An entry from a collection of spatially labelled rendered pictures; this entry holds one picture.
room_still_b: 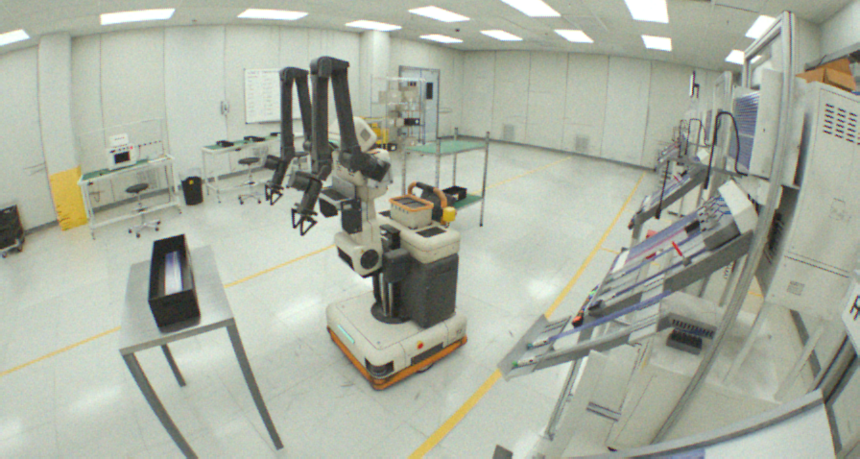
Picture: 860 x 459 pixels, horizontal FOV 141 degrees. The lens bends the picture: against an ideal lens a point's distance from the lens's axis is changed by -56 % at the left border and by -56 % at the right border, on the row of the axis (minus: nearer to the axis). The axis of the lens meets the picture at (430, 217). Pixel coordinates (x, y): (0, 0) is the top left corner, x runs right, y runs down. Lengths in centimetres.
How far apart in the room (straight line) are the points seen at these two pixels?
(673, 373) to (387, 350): 132
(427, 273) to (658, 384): 118
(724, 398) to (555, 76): 984
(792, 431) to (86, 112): 713
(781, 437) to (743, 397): 102
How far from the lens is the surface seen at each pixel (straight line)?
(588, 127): 1029
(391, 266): 165
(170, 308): 131
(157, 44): 691
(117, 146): 546
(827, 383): 61
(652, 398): 159
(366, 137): 152
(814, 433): 57
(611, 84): 1018
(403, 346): 184
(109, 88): 677
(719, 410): 164
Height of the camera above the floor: 149
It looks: 20 degrees down
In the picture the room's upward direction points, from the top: 2 degrees clockwise
